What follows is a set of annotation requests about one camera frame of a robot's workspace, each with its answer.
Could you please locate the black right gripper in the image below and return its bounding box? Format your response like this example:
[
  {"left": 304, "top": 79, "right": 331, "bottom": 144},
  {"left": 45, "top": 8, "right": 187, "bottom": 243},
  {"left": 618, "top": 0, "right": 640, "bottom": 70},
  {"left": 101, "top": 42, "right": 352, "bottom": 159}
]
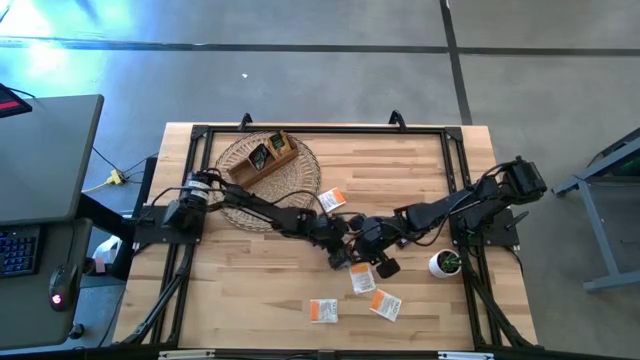
[{"left": 348, "top": 213, "right": 407, "bottom": 280}]

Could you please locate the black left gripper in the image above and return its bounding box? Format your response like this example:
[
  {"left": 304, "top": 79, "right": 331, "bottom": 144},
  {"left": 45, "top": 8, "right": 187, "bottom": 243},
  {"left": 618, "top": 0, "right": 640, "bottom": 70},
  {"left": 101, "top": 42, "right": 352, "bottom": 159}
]
[{"left": 299, "top": 213, "right": 357, "bottom": 271}]

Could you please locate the orange white tea packet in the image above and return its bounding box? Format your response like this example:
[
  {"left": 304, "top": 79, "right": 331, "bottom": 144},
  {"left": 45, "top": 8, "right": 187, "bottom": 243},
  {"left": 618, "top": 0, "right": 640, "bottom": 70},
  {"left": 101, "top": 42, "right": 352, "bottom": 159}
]
[
  {"left": 368, "top": 288, "right": 403, "bottom": 323},
  {"left": 348, "top": 261, "right": 378, "bottom": 296},
  {"left": 308, "top": 298, "right": 339, "bottom": 325},
  {"left": 318, "top": 186, "right": 348, "bottom": 214}
]

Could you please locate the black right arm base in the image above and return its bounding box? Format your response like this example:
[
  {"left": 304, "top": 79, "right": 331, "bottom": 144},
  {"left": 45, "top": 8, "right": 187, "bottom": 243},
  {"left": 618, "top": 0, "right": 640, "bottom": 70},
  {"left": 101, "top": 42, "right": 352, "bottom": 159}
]
[{"left": 447, "top": 205, "right": 521, "bottom": 249}]

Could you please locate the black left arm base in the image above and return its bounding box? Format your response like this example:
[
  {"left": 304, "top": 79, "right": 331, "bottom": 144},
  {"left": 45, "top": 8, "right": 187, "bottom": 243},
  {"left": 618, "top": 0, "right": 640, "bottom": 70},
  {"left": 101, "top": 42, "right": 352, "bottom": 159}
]
[{"left": 133, "top": 203, "right": 207, "bottom": 246}]

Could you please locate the wooden tea organizer box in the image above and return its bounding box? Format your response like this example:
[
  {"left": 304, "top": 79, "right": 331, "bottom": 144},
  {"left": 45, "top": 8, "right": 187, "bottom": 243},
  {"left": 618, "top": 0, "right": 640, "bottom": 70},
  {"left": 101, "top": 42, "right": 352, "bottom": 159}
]
[{"left": 227, "top": 129, "right": 300, "bottom": 190}]

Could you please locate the small plant in white pot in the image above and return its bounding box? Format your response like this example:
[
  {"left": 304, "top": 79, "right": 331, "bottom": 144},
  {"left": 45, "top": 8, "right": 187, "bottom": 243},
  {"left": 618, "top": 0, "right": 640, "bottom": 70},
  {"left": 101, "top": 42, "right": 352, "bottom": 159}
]
[{"left": 428, "top": 248, "right": 464, "bottom": 280}]

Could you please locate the round woven placemat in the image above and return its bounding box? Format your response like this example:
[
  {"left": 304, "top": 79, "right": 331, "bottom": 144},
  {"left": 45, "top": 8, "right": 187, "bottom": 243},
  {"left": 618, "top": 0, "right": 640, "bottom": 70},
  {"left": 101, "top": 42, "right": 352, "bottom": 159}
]
[{"left": 212, "top": 131, "right": 322, "bottom": 232}]

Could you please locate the grey metal stand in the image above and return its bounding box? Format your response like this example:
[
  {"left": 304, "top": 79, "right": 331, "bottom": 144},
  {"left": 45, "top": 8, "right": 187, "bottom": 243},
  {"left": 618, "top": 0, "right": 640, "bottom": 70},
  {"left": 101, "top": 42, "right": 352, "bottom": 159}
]
[{"left": 551, "top": 127, "right": 640, "bottom": 294}]

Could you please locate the white plastic bag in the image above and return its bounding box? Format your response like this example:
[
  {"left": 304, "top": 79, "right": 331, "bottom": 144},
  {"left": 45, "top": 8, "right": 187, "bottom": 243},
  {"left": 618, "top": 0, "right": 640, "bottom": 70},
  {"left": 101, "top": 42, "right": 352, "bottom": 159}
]
[{"left": 92, "top": 234, "right": 124, "bottom": 276}]

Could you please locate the black computer mouse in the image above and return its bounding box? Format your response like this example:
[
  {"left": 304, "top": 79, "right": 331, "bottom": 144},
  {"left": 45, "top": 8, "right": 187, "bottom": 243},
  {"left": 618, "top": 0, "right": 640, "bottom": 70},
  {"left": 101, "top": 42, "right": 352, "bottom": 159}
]
[{"left": 48, "top": 263, "right": 80, "bottom": 314}]

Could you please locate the grey side desk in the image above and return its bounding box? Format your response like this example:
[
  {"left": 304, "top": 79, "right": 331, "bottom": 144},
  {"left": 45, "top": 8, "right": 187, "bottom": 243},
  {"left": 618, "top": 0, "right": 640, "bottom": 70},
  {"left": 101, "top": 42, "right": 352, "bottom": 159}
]
[{"left": 0, "top": 93, "right": 136, "bottom": 354}]

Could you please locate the black backlit keyboard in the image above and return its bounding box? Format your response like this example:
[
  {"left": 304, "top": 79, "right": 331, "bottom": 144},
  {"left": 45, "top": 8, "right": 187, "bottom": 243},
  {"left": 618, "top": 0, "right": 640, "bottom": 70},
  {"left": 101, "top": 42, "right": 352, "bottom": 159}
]
[{"left": 0, "top": 224, "right": 42, "bottom": 280}]

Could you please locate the red black device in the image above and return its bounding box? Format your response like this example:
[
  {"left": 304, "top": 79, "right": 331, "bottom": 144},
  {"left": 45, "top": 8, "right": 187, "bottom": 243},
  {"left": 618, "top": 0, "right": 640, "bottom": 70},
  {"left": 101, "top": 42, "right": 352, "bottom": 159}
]
[{"left": 0, "top": 83, "right": 34, "bottom": 120}]

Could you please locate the black aluminium table frame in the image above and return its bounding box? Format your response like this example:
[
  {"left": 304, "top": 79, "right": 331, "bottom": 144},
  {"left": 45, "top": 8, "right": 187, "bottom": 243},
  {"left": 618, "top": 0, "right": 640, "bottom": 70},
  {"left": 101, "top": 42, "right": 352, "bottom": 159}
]
[{"left": 112, "top": 123, "right": 540, "bottom": 354}]

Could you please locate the silver metal bracket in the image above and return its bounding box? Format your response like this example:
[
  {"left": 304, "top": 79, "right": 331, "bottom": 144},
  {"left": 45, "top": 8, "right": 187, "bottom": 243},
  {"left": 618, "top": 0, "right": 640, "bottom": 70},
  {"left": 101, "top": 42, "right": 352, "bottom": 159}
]
[
  {"left": 437, "top": 350, "right": 496, "bottom": 360},
  {"left": 158, "top": 348, "right": 216, "bottom": 360}
]

